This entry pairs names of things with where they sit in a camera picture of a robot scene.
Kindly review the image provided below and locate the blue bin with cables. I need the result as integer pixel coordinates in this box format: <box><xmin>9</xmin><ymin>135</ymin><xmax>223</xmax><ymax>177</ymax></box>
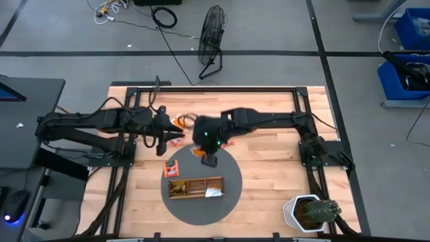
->
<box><xmin>377</xmin><ymin>53</ymin><xmax>430</xmax><ymax>102</ymax></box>

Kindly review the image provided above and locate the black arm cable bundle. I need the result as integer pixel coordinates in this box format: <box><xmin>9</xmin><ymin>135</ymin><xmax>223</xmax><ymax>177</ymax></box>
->
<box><xmin>307</xmin><ymin>166</ymin><xmax>359</xmax><ymax>236</ymax></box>
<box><xmin>82</xmin><ymin>166</ymin><xmax>130</xmax><ymax>236</ymax></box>

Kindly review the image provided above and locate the black computer mouse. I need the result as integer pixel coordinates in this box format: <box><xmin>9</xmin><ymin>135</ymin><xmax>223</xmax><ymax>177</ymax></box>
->
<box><xmin>3</xmin><ymin>190</ymin><xmax>30</xmax><ymax>223</ymax></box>

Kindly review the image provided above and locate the white hexagonal planter pot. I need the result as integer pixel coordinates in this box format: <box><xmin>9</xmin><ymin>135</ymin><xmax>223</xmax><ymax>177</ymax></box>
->
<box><xmin>282</xmin><ymin>194</ymin><xmax>329</xmax><ymax>233</ymax></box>

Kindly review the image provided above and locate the round grey woven placemat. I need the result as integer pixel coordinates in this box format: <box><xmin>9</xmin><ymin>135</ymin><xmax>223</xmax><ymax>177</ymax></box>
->
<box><xmin>161</xmin><ymin>143</ymin><xmax>243</xmax><ymax>226</ymax></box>

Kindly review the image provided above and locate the blue bin with plastic bag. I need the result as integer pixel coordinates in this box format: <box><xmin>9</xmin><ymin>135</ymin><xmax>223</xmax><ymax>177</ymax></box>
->
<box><xmin>394</xmin><ymin>7</ymin><xmax>430</xmax><ymax>51</ymax></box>

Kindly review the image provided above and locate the black aluminium table frame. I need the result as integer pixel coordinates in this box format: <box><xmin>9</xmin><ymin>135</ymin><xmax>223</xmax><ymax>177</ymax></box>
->
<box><xmin>77</xmin><ymin>85</ymin><xmax>362</xmax><ymax>242</ymax></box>

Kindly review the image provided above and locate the wooden compartment box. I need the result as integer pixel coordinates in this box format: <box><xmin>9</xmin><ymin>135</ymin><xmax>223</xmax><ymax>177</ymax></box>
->
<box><xmin>167</xmin><ymin>176</ymin><xmax>225</xmax><ymax>200</ymax></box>

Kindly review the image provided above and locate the black floor box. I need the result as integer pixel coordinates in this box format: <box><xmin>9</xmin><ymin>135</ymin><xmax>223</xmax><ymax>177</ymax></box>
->
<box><xmin>133</xmin><ymin>0</ymin><xmax>183</xmax><ymax>7</ymax></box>

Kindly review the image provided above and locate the yellow tea packet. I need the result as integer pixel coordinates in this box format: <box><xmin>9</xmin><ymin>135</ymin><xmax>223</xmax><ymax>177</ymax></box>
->
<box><xmin>169</xmin><ymin>180</ymin><xmax>187</xmax><ymax>196</ymax></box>
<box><xmin>169</xmin><ymin>183</ymin><xmax>189</xmax><ymax>198</ymax></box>

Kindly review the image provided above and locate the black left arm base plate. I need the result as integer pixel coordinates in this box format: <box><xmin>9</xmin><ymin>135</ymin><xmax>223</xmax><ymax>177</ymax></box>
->
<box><xmin>87</xmin><ymin>140</ymin><xmax>137</xmax><ymax>168</ymax></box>

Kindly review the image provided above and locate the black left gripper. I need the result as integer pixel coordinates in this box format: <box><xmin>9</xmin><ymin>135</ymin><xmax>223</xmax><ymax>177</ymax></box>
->
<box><xmin>133</xmin><ymin>105</ymin><xmax>185</xmax><ymax>157</ymax></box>

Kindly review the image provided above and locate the long black floor cable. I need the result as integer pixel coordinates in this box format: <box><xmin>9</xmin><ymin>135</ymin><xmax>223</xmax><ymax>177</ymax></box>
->
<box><xmin>157</xmin><ymin>26</ymin><xmax>219</xmax><ymax>87</ymax></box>

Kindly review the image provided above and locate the thin black floor cable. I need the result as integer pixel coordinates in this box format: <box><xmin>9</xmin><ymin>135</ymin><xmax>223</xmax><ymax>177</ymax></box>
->
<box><xmin>405</xmin><ymin>99</ymin><xmax>430</xmax><ymax>149</ymax></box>

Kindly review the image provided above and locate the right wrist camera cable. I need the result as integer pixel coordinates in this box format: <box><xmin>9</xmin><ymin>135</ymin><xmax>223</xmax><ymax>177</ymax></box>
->
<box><xmin>181</xmin><ymin>112</ymin><xmax>200</xmax><ymax>130</ymax></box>

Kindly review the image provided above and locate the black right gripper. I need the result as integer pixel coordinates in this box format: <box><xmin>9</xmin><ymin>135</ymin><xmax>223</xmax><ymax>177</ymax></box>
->
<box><xmin>193</xmin><ymin>116</ymin><xmax>234</xmax><ymax>167</ymax></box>

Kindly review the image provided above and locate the clear plastic bag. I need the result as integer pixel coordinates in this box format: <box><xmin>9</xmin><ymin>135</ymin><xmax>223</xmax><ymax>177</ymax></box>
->
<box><xmin>412</xmin><ymin>16</ymin><xmax>430</xmax><ymax>38</ymax></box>

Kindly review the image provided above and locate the monitor with blue screen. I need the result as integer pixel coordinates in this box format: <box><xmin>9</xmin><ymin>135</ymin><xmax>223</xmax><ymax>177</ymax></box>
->
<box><xmin>0</xmin><ymin>74</ymin><xmax>28</xmax><ymax>103</ymax></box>

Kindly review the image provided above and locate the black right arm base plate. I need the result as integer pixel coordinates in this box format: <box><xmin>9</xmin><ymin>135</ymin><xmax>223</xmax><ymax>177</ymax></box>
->
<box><xmin>298</xmin><ymin>140</ymin><xmax>350</xmax><ymax>168</ymax></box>

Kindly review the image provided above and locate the black desk crossbar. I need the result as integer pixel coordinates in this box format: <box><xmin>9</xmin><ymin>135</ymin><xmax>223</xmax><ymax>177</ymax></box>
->
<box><xmin>33</xmin><ymin>147</ymin><xmax>90</xmax><ymax>182</ymax></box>

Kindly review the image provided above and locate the coiled black cable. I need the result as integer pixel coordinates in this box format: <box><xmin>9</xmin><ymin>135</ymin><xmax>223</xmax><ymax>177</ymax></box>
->
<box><xmin>150</xmin><ymin>5</ymin><xmax>178</xmax><ymax>29</ymax></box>

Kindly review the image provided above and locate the black rod across bin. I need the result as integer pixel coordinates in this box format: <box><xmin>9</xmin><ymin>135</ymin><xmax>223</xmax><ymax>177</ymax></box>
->
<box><xmin>382</xmin><ymin>50</ymin><xmax>430</xmax><ymax>83</ymax></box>

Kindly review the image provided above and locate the black desk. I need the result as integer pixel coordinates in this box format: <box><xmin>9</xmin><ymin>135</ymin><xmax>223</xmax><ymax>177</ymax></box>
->
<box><xmin>0</xmin><ymin>75</ymin><xmax>67</xmax><ymax>242</ymax></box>

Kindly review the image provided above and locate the black floor fan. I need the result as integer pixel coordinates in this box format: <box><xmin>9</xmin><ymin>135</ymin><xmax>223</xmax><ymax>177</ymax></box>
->
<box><xmin>197</xmin><ymin>5</ymin><xmax>228</xmax><ymax>81</ymax></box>

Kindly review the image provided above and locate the white orange tea packet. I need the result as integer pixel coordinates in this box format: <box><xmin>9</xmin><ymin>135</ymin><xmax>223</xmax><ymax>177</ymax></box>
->
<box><xmin>204</xmin><ymin>186</ymin><xmax>223</xmax><ymax>198</ymax></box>

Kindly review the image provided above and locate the grey desk foot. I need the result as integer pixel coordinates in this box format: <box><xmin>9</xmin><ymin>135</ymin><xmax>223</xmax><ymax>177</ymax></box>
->
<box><xmin>352</xmin><ymin>0</ymin><xmax>409</xmax><ymax>24</ymax></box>

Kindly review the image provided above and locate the white floor cable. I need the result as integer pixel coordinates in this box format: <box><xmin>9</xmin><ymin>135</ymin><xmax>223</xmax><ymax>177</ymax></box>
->
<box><xmin>378</xmin><ymin>2</ymin><xmax>402</xmax><ymax>54</ymax></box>

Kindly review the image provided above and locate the white and yellow cable bundle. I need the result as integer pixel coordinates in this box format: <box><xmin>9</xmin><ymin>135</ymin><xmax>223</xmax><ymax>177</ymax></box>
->
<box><xmin>92</xmin><ymin>0</ymin><xmax>130</xmax><ymax>25</ymax></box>

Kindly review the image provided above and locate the green cactus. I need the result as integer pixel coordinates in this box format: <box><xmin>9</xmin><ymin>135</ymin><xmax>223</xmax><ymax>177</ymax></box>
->
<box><xmin>304</xmin><ymin>198</ymin><xmax>343</xmax><ymax>223</ymax></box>

